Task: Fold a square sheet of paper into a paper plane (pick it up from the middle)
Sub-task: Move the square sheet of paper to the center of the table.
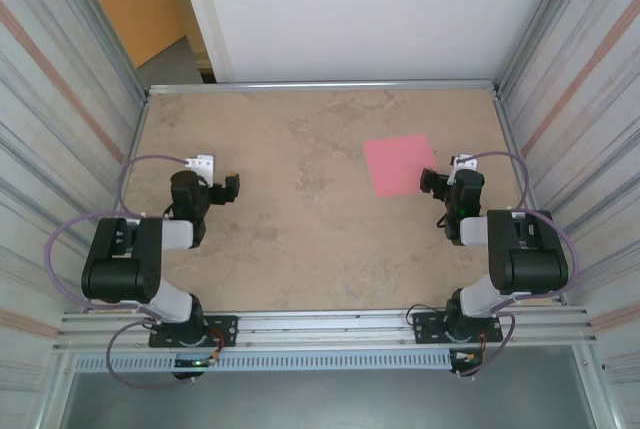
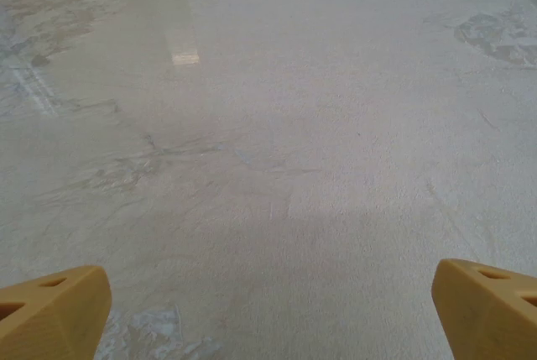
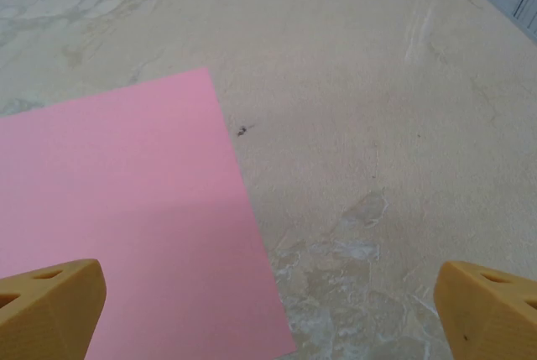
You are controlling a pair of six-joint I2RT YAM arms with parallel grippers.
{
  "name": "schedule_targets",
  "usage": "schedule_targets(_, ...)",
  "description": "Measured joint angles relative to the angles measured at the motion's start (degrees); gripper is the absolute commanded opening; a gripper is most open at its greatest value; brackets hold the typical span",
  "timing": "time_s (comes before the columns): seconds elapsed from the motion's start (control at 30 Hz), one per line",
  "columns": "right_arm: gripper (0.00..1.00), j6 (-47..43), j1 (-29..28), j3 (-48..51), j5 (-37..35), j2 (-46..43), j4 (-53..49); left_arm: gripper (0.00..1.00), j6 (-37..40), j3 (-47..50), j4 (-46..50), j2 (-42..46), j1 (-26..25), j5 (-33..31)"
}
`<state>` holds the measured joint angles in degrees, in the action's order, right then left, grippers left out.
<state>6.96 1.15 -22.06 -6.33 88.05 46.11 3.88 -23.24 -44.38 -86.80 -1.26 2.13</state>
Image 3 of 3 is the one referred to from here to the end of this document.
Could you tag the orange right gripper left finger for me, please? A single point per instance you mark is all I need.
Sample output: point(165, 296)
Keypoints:
point(50, 314)

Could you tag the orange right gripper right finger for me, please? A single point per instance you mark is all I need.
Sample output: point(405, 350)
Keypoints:
point(491, 322)

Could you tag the pink square paper sheet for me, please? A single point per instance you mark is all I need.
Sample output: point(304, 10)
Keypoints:
point(126, 192)

